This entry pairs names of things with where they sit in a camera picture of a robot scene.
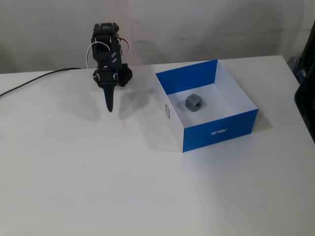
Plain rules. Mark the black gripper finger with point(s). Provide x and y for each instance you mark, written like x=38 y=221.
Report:
x=109 y=98

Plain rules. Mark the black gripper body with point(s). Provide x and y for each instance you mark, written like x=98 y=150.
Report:
x=106 y=77

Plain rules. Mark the gray block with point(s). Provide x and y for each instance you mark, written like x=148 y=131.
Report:
x=193 y=102

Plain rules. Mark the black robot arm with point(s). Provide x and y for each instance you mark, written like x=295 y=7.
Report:
x=105 y=30

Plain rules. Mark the blue white cardboard box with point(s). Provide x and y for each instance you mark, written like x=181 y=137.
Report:
x=197 y=137

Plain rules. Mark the gray object blue label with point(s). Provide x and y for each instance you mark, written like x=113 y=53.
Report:
x=294 y=64

